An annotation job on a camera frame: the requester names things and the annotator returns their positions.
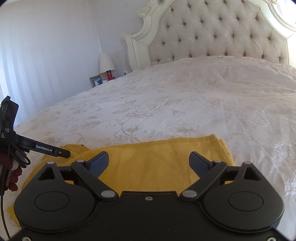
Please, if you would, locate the white bedside lamp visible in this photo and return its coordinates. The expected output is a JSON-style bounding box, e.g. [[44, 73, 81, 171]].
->
[[99, 53, 115, 73]]

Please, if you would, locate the white floral bedspread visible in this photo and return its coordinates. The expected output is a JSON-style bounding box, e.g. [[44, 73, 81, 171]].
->
[[0, 55, 296, 239]]

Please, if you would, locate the yellow knit sweater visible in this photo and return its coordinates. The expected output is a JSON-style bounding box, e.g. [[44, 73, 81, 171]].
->
[[6, 134, 235, 229]]

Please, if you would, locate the red cup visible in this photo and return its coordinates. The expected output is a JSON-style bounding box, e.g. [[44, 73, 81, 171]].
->
[[106, 70, 113, 81]]

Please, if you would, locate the cream tufted headboard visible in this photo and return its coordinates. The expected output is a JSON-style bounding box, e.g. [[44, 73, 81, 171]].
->
[[123, 1, 295, 70]]

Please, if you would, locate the wooden picture frame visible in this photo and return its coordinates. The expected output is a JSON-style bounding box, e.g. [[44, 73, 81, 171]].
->
[[89, 74, 103, 88]]

